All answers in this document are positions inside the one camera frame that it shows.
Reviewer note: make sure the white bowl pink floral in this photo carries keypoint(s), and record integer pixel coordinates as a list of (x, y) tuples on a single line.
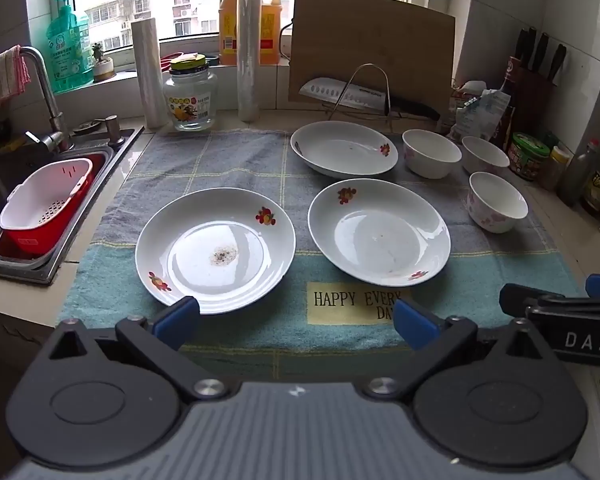
[(497, 207)]

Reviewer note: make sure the orange cooking oil bottle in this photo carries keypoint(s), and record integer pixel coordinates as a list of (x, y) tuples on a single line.
[(227, 30)]

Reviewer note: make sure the dark knife block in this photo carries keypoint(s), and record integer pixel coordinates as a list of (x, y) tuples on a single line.
[(535, 90)]

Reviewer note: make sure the small potted plant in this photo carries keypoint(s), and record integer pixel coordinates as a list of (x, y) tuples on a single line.
[(102, 65)]

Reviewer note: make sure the steel soap dispenser pump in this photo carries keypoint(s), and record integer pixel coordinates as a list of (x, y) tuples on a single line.
[(114, 125)]

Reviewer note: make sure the steel sink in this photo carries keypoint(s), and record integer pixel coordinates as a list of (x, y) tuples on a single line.
[(105, 160)]

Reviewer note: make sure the pink dish cloth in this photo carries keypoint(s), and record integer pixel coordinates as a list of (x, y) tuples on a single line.
[(0, 77)]

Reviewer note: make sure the white colander basket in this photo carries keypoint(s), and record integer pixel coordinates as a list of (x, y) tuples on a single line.
[(45, 200)]

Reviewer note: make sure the green detergent bottle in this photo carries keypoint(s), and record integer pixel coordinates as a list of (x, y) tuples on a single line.
[(70, 45)]

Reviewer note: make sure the green lid jar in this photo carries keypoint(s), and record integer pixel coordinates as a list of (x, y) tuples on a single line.
[(527, 155)]

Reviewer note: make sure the grey seasoning bottle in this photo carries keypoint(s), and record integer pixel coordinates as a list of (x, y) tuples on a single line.
[(580, 170)]

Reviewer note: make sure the red plastic basin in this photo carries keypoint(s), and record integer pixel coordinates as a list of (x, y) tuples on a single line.
[(87, 180)]

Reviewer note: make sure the steel faucet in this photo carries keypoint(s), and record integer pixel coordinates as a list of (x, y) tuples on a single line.
[(47, 90)]

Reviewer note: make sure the clear cling film roll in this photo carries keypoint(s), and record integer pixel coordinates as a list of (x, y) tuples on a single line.
[(247, 55)]

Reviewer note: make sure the plastic food bags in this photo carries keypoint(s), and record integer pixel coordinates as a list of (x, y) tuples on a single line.
[(480, 115)]

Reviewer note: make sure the wooden cutting board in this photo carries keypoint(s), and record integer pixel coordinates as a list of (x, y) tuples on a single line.
[(370, 35)]

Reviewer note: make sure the white floral plate dark stain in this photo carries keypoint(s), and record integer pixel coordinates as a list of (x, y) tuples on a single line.
[(215, 230)]

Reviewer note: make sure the white plastic bag roll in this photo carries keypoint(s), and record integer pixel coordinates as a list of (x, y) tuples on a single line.
[(150, 75)]

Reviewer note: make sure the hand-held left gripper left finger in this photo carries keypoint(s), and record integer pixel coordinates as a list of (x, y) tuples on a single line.
[(177, 317)]

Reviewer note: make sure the sink drain plug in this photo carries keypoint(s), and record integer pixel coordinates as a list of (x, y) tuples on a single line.
[(87, 127)]

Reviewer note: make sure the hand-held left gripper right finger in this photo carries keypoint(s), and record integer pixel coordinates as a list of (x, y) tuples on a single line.
[(415, 322)]

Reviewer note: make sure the glass jar yellow lid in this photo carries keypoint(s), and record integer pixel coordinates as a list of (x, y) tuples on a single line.
[(190, 100)]

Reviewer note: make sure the checked grey blue towel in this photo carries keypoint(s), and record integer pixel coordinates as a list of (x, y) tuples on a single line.
[(260, 160)]

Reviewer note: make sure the small yellow cap bottle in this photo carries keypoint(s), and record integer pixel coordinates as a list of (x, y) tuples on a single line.
[(555, 167)]

